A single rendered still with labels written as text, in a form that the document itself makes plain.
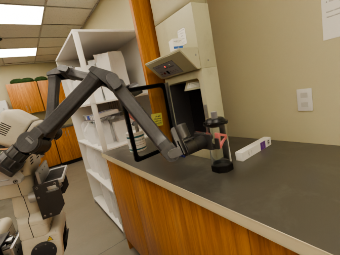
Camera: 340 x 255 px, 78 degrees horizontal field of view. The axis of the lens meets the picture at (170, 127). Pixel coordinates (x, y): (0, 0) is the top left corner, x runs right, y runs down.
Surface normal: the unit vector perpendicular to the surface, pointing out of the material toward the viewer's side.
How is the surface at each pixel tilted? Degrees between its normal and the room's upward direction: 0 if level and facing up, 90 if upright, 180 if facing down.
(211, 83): 90
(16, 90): 90
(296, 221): 0
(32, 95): 90
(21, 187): 90
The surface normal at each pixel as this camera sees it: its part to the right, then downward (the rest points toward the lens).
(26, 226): 0.37, 0.09
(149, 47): 0.57, 0.04
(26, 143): 0.06, -0.17
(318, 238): -0.19, -0.97
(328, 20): -0.80, 0.26
